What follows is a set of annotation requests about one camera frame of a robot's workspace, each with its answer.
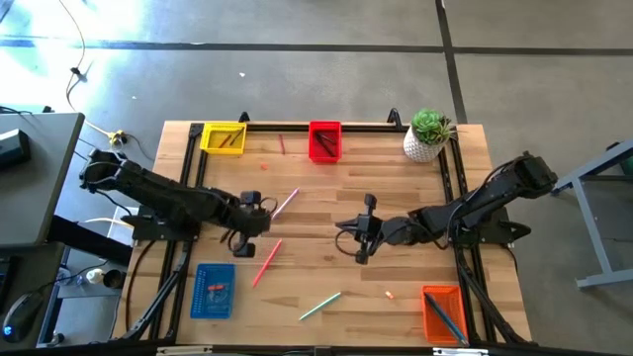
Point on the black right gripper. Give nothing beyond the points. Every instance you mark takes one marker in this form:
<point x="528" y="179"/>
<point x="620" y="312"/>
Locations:
<point x="371" y="230"/>

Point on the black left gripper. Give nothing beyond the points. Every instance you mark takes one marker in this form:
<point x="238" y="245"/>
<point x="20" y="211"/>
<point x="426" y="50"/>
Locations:
<point x="252" y="222"/>

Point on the mint green pencil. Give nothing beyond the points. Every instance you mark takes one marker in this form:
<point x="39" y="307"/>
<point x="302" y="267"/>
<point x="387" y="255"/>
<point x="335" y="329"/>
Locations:
<point x="320" y="306"/>

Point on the red crayon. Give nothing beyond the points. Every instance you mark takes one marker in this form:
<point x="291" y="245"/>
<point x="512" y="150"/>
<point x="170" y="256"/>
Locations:
<point x="282" y="144"/>
<point x="225" y="141"/>

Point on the black crayon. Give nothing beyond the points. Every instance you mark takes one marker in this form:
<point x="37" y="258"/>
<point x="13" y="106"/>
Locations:
<point x="236" y="137"/>

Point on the dark grey pen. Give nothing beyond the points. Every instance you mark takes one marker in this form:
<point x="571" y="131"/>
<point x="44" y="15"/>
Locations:
<point x="330" y="139"/>

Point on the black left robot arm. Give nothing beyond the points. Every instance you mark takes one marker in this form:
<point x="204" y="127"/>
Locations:
<point x="163" y="198"/>

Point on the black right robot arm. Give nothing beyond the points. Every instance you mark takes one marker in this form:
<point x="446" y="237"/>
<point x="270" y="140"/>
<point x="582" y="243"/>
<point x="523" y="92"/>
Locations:
<point x="475" y="203"/>

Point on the pink pencil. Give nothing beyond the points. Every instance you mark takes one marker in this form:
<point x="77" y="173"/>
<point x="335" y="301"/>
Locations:
<point x="287" y="202"/>

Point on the coral red pencil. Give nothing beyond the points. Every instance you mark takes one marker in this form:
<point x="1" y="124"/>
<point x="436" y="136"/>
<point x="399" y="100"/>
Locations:
<point x="267" y="263"/>

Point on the red plastic mesh bin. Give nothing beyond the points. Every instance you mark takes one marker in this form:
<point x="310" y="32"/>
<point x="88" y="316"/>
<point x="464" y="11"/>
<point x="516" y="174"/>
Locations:
<point x="332" y="152"/>

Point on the yellow plastic mesh bin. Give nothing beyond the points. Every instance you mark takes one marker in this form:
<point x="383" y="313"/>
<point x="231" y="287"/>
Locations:
<point x="212" y="143"/>

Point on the blue plastic mesh bin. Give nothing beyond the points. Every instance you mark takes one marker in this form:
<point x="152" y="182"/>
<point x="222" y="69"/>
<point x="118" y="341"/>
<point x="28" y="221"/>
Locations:
<point x="203" y="301"/>

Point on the black table clamp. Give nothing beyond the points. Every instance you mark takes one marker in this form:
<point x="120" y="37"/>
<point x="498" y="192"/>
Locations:
<point x="244" y="117"/>
<point x="394" y="119"/>

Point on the succulent in white faceted pot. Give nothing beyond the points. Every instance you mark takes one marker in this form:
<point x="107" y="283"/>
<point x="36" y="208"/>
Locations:
<point x="425" y="143"/>

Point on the orange plastic mesh bin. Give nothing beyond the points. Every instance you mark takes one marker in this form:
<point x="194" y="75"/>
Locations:
<point x="435" y="331"/>

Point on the black cup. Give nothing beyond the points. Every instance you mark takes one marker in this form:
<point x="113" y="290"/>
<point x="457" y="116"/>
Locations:
<point x="114" y="279"/>

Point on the white cup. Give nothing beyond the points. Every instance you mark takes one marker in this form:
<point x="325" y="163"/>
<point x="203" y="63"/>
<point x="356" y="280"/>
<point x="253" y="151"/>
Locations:
<point x="94" y="276"/>

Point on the black desk crossbar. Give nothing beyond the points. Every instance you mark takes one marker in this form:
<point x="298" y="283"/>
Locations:
<point x="84" y="240"/>

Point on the grey desk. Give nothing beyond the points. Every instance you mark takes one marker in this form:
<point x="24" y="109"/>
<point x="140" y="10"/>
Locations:
<point x="39" y="198"/>

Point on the black computer mouse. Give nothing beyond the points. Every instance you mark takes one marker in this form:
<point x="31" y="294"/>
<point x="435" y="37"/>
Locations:
<point x="20" y="316"/>

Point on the black box device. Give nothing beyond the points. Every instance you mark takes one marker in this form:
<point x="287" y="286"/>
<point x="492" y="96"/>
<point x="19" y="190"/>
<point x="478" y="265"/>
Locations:
<point x="12" y="148"/>

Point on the black aluminium table frame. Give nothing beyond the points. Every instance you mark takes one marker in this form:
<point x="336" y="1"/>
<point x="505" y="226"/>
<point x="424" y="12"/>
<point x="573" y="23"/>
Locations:
<point x="277" y="127"/>

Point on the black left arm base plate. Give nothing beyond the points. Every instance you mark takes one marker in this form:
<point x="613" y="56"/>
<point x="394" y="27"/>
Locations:
<point x="148" y="235"/>

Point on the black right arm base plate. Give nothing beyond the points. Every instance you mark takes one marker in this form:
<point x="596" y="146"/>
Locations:
<point x="494" y="236"/>

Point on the silver metal bracket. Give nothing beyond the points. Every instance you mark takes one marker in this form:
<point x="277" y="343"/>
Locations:
<point x="184" y="350"/>
<point x="460" y="352"/>

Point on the grey metal table frame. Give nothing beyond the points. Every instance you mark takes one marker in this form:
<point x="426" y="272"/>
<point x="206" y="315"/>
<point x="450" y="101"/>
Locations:
<point x="595" y="232"/>

